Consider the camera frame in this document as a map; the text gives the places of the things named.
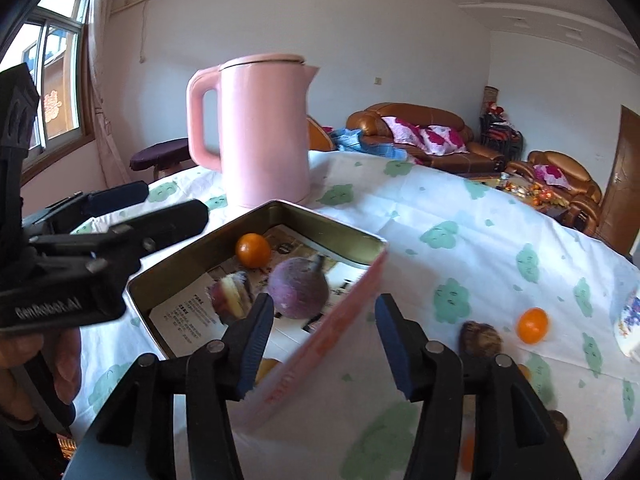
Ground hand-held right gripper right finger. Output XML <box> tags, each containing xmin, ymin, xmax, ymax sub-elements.
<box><xmin>375</xmin><ymin>294</ymin><xmax>583</xmax><ymax>480</ymax></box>

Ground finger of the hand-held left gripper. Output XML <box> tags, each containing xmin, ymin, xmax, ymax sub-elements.
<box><xmin>22</xmin><ymin>181</ymin><xmax>150</xmax><ymax>236</ymax></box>
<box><xmin>27</xmin><ymin>199</ymin><xmax>210</xmax><ymax>281</ymax></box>

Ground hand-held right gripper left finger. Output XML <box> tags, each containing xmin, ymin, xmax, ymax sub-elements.
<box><xmin>87</xmin><ymin>292</ymin><xmax>276</xmax><ymax>480</ymax></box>

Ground pink metal tin box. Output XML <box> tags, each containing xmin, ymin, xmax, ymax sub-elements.
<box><xmin>126</xmin><ymin>199</ymin><xmax>390</xmax><ymax>431</ymax></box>

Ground round purple fruit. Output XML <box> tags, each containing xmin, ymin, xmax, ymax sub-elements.
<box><xmin>266</xmin><ymin>254</ymin><xmax>331</xmax><ymax>320</ymax></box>

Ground person's left hand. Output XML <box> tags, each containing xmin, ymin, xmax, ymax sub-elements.
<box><xmin>0</xmin><ymin>327</ymin><xmax>83</xmax><ymax>431</ymax></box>

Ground white green-patterned tablecloth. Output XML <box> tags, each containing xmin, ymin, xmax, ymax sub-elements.
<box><xmin>70</xmin><ymin>150</ymin><xmax>640</xmax><ymax>480</ymax></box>

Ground pink curtain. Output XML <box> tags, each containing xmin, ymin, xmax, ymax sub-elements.
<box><xmin>85</xmin><ymin>0</ymin><xmax>138</xmax><ymax>186</ymax></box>

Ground pink electric kettle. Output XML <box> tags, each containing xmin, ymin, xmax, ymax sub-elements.
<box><xmin>186</xmin><ymin>52</ymin><xmax>321</xmax><ymax>209</ymax></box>

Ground brown wooden chair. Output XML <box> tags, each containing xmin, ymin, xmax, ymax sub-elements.
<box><xmin>306</xmin><ymin>116</ymin><xmax>336</xmax><ymax>152</ymax></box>

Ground cluttered coffee table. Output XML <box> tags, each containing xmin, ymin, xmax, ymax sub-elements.
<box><xmin>470</xmin><ymin>172</ymin><xmax>571</xmax><ymax>216</ymax></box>

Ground blue cloth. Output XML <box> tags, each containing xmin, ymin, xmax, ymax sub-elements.
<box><xmin>330</xmin><ymin>127</ymin><xmax>416</xmax><ymax>161</ymax></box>

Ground pink floral cushion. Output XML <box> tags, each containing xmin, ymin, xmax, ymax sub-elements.
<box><xmin>382</xmin><ymin>116</ymin><xmax>426</xmax><ymax>151</ymax></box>
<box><xmin>532</xmin><ymin>163</ymin><xmax>571</xmax><ymax>191</ymax></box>
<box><xmin>420</xmin><ymin>126</ymin><xmax>471</xmax><ymax>156</ymax></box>

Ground brown leather sofa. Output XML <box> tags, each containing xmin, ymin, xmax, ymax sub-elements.
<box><xmin>346</xmin><ymin>102</ymin><xmax>506</xmax><ymax>173</ymax></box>

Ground white printed mug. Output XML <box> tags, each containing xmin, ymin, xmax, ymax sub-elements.
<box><xmin>613</xmin><ymin>285</ymin><xmax>640</xmax><ymax>361</ymax></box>

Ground dark storage rack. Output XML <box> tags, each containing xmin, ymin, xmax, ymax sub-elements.
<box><xmin>480</xmin><ymin>86</ymin><xmax>525</xmax><ymax>163</ymax></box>

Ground brown leather armchair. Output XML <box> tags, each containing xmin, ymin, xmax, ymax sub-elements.
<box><xmin>520</xmin><ymin>150</ymin><xmax>603</xmax><ymax>233</ymax></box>

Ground brown wooden door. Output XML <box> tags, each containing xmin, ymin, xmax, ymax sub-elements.
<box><xmin>597</xmin><ymin>105</ymin><xmax>640</xmax><ymax>256</ymax></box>

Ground window with wooden frame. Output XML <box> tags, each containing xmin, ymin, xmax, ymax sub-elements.
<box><xmin>0</xmin><ymin>0</ymin><xmax>93</xmax><ymax>171</ymax></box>

